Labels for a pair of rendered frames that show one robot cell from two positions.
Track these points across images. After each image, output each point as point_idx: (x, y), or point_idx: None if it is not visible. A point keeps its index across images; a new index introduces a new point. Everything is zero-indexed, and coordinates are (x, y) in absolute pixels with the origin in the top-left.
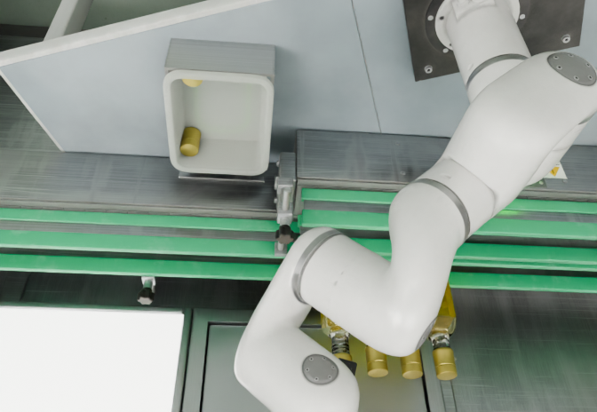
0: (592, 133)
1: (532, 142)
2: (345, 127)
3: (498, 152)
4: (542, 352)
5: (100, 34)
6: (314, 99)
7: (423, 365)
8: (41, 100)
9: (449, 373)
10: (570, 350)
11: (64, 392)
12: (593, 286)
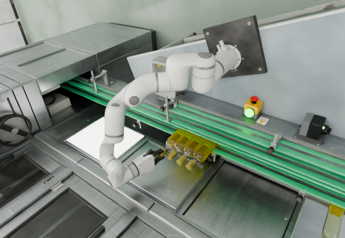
0: (286, 115)
1: (172, 62)
2: (203, 93)
3: (167, 64)
4: (247, 196)
5: (147, 53)
6: None
7: (196, 175)
8: (134, 70)
9: (188, 165)
10: (260, 201)
11: None
12: (271, 174)
